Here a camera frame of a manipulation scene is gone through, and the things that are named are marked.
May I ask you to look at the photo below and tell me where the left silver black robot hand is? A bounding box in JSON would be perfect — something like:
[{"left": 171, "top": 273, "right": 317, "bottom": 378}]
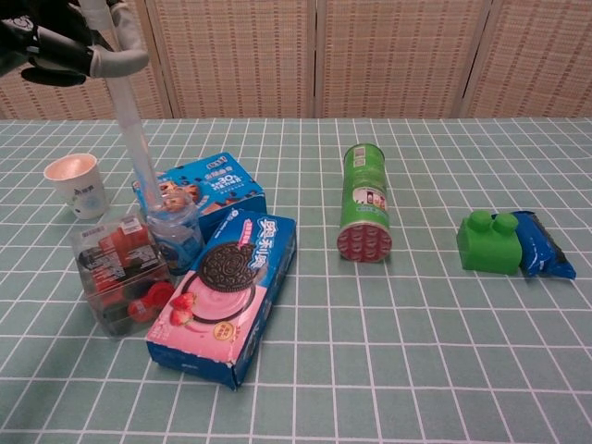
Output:
[{"left": 0, "top": 0, "right": 150, "bottom": 88}]

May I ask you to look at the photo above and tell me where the clear plastic water bottle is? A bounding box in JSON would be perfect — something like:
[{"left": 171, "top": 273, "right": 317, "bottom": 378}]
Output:
[{"left": 79, "top": 0, "right": 167, "bottom": 212}]

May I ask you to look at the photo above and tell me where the woven bamboo screen panel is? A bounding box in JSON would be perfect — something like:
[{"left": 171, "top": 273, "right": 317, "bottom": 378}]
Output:
[
  {"left": 0, "top": 0, "right": 181, "bottom": 120},
  {"left": 314, "top": 0, "right": 494, "bottom": 119},
  {"left": 462, "top": 0, "right": 592, "bottom": 120},
  {"left": 145, "top": 0, "right": 323, "bottom": 119}
]

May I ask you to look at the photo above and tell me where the white paper cup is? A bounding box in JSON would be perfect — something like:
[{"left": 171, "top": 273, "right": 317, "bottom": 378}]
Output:
[{"left": 43, "top": 153, "right": 108, "bottom": 220}]

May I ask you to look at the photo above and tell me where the blue chocolate chip cookie box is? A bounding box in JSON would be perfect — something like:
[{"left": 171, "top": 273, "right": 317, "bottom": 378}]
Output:
[{"left": 132, "top": 152, "right": 267, "bottom": 232}]

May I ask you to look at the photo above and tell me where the clear red black package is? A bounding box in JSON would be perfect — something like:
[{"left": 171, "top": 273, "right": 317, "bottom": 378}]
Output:
[{"left": 71, "top": 216, "right": 179, "bottom": 338}]

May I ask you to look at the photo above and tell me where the pink strawberry Oreo box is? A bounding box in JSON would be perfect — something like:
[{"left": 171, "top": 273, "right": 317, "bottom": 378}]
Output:
[{"left": 144, "top": 208, "right": 297, "bottom": 390}]

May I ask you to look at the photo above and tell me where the green chips can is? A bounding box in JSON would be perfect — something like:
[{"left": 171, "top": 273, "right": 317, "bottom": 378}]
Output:
[{"left": 336, "top": 142, "right": 394, "bottom": 265}]

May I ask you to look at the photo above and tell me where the green white grid tablecloth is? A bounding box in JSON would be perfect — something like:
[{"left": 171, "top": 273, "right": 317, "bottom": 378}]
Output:
[{"left": 0, "top": 117, "right": 592, "bottom": 444}]

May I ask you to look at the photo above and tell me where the green plastic building block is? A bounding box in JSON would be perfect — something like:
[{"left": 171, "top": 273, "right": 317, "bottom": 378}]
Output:
[{"left": 456, "top": 210, "right": 524, "bottom": 278}]

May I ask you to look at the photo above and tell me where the blue Oreo snack packet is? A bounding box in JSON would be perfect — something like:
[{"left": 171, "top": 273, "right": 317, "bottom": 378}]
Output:
[{"left": 490, "top": 210, "right": 578, "bottom": 281}]

